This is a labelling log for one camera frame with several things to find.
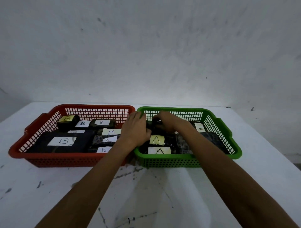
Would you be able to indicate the person's right hand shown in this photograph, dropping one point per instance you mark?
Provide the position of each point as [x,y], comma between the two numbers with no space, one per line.
[171,122]

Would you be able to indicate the person's left hand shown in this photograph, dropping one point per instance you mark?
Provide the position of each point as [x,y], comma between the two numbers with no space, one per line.
[136,131]

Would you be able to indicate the black packet labelled A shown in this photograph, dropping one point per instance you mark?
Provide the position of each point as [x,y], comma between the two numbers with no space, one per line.
[159,150]
[157,139]

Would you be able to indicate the black packet white B label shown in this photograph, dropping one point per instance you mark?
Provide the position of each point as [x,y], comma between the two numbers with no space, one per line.
[76,131]
[101,122]

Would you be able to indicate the green plastic mesh basket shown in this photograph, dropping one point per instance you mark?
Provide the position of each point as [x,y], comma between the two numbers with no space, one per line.
[169,162]

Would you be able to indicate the small black box yellow label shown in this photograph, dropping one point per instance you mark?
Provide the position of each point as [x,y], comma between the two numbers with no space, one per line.
[67,122]

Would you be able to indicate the red plastic mesh basket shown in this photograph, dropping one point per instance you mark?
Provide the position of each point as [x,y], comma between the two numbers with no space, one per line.
[70,162]

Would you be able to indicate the large black packet labelled B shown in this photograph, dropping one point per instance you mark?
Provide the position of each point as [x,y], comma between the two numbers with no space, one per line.
[37,143]

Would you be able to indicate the person's right forearm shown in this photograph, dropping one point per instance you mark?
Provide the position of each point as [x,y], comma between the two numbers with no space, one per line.
[235,183]

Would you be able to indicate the person's left forearm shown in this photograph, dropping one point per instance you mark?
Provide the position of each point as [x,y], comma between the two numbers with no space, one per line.
[84,188]

